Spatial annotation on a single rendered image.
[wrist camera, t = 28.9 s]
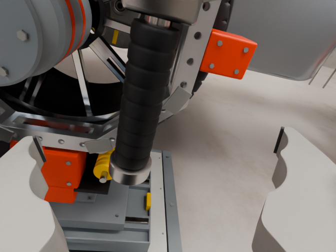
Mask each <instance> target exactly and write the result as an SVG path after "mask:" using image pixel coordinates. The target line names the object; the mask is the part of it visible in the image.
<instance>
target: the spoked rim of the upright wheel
mask: <svg viewBox="0 0 336 252"><path fill-rule="evenodd" d="M88 1H89V4H90V8H91V14H92V24H91V27H93V28H94V29H95V33H91V32H90V34H89V36H88V38H87V40H86V41H85V43H84V44H83V45H82V46H81V47H80V48H78V49H77V50H76V51H74V52H73V53H72V54H71V55H72V59H73V63H74V67H75V71H76V75H77V79H76V78H74V77H71V76H69V75H67V74H65V73H63V72H61V71H59V70H57V69H56V68H54V67H52V68H51V69H49V70H48V71H46V72H44V73H42V74H40V75H36V76H31V77H28V78H26V79H25V80H23V81H21V82H19V83H16V84H13V85H8V86H0V95H1V96H2V97H4V98H6V99H7V100H9V101H11V102H13V103H15V104H17V105H19V106H21V107H23V108H25V109H27V110H30V111H32V112H35V113H38V114H41V115H44V116H47V117H52V118H58V119H65V120H71V121H77V122H98V121H105V120H110V119H113V118H115V117H117V116H118V115H119V114H120V110H121V100H122V95H123V84H124V79H125V78H126V77H125V75H124V74H123V73H122V72H121V71H120V70H119V69H118V67H117V66H116V65H115V64H114V63H113V62H112V61H111V60H110V58H109V57H111V58H112V59H113V60H114V62H115V63H116V64H117V65H118V66H119V67H120V69H121V70H122V71H123V72H124V73H125V69H126V64H125V62H124V61H123V60H122V59H121V58H120V56H119V55H118V54H117V53H116V52H115V51H114V49H113V48H112V47H111V46H110V45H109V43H108V42H107V41H106V40H105V39H104V37H103V35H104V34H105V32H106V31H107V29H108V28H111V29H114V30H117V31H120V32H123V33H126V34H129V35H130V30H131V24H129V23H126V22H123V21H120V20H117V19H114V18H111V7H110V2H111V1H114V0H98V1H95V0H88ZM172 27H174V28H176V29H178V30H179V34H180V37H181V33H182V29H183V24H179V23H175V22H172ZM180 37H179V41H180ZM179 41H178V45H179ZM178 45H177V48H176V49H175V51H174V53H175V57H176V53H177V49H178ZM88 47H90V48H91V49H92V51H93V52H94V53H95V54H96V55H97V56H98V57H99V58H100V59H101V60H102V62H103V63H104V64H105V65H106V66H107V67H108V68H109V69H110V70H111V72H112V73H113V74H114V75H115V76H116V77H117V78H118V79H119V80H120V82H114V83H93V82H88V77H87V72H86V68H85V63H84V59H83V54H82V49H86V48H88ZM175 57H174V61H175ZM174 61H173V65H174ZM173 65H172V67H171V69H170V77H171V73H172V69H173ZM170 77H169V80H170Z"/></svg>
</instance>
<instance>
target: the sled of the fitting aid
mask: <svg viewBox="0 0 336 252"><path fill-rule="evenodd" d="M61 228H62V230H63V233H64V236H65V240H66V243H67V247H68V249H69V250H82V251H102V252H148V249H149V246H150V244H151V171H150V172H149V175H148V178H147V179H146V180H145V181H144V182H142V183H140V184H137V185H129V190H128V198H127V206H126V215H125V223H124V228H123V230H107V229H92V228H78V227H63V226H61Z"/></svg>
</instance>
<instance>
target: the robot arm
mask: <svg viewBox="0 0 336 252"><path fill-rule="evenodd" d="M273 153H275V154H276V156H277V158H278V161H277V164H276V167H275V170H274V173H273V176H272V182H273V184H274V186H275V190H273V191H271V192H269V193H268V194H267V196H266V199H265V202H264V205H263V208H262V211H261V214H260V217H259V219H258V222H257V226H256V229H255V233H254V237H253V240H252V244H251V247H252V251H253V252H336V164H335V163H334V162H333V161H332V160H331V159H330V158H328V157H327V156H326V155H325V154H324V153H323V152H322V151H320V150H319V149H318V148H317V147H316V146H314V145H313V144H312V143H311V142H310V141H309V140H307V139H306V138H305V137H304V136H303V135H301V134H300V133H299V132H298V131H297V130H295V129H294V128H293V127H290V126H286V127H283V126H281V128H280V131H279V134H278V138H277V141H276V144H275V148H274V151H273ZM46 161H47V160H46V157H45V154H44V150H43V147H42V144H41V141H40V139H39V137H38V135H34V136H26V137H24V138H22V139H21V140H20V141H19V142H18V143H17V144H16V145H14V146H13V147H12V148H11V149H10V150H9V151H8V152H7V153H5V154H4V155H3V156H2V157H1V158H0V252H69V249H68V245H67V242H66V238H65V235H64V232H63V230H62V228H61V226H60V224H59V222H58V220H57V218H56V216H55V214H54V212H53V210H52V208H51V206H50V204H49V203H48V202H47V201H45V200H44V199H45V196H46V193H47V191H48V189H49V187H48V185H47V183H46V181H45V179H44V177H43V174H42V172H41V169H42V167H43V165H44V162H46Z"/></svg>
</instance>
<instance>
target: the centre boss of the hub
mask: <svg viewBox="0 0 336 252"><path fill-rule="evenodd" d="M111 7H112V10H113V11H114V13H115V14H117V15H119V16H123V15H125V14H126V13H127V12H128V10H126V9H125V8H124V7H123V6H122V0H113V1H111Z"/></svg>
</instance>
